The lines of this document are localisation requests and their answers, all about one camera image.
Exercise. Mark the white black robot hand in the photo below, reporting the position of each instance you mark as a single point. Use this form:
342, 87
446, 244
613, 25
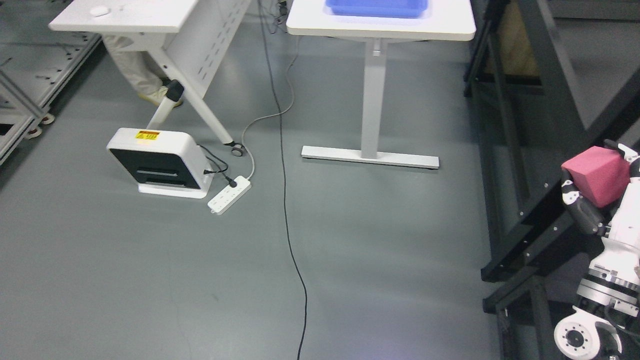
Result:
617, 225

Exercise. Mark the pink block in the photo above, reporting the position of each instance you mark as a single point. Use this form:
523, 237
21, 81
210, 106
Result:
601, 174

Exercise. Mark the black metal shelf rack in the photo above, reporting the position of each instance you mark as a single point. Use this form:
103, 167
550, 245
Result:
548, 79

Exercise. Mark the blue plastic tray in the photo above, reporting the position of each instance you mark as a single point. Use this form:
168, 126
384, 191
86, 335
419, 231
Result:
403, 9

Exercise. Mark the white power strip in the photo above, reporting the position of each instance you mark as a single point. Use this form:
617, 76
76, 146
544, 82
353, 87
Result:
228, 196

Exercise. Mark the white black floor device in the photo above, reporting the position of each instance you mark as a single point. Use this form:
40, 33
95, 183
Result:
163, 162

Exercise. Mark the white folding desk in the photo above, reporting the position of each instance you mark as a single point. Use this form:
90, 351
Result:
186, 38

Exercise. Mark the seated person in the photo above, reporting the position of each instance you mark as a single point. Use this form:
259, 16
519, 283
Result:
138, 68

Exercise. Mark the white pedestal table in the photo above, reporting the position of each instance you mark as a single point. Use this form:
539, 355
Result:
443, 20

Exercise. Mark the aluminium frame rack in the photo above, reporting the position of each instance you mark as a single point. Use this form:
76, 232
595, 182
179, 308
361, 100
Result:
35, 68

